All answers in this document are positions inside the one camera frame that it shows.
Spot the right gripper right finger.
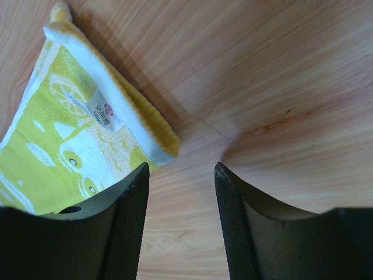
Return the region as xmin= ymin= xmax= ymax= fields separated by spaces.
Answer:
xmin=214 ymin=163 xmax=372 ymax=279

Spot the yellow green patterned towel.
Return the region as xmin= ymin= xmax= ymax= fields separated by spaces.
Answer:
xmin=1 ymin=2 xmax=180 ymax=215

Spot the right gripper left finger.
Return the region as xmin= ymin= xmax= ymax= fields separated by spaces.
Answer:
xmin=1 ymin=163 xmax=150 ymax=279

